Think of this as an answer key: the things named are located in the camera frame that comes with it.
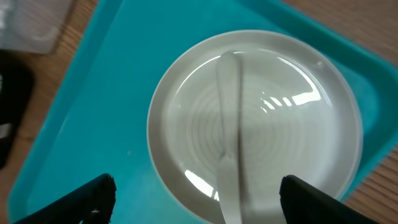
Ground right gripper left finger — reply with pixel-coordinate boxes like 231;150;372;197
15;174;116;224

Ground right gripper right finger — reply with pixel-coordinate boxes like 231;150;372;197
279;175;377;224

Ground teal plastic tray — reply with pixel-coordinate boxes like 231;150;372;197
7;0;397;223

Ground grey round plate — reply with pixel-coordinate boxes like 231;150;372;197
147;30;363;223

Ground black rectangular tray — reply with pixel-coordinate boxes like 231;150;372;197
1;50;35;167

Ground grey plastic spoon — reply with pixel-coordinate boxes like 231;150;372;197
216;51;243;224

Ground clear plastic bin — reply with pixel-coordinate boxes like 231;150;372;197
1;0;74;54

